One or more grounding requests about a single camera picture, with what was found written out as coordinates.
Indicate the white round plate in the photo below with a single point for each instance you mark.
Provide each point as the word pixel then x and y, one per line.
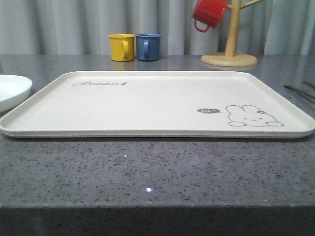
pixel 14 90

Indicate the steel chopstick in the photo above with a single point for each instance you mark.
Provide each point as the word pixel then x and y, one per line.
pixel 311 84
pixel 300 91

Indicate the cream rabbit serving tray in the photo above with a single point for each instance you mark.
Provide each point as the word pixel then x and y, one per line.
pixel 157 104

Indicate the blue enamel mug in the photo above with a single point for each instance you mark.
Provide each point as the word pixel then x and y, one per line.
pixel 147 46

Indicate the yellow enamel mug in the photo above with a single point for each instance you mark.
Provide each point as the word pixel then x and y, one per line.
pixel 122 46

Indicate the wooden mug tree stand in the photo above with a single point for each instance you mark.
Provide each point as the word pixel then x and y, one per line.
pixel 230 58

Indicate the red enamel mug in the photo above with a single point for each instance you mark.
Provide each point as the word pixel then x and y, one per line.
pixel 209 12

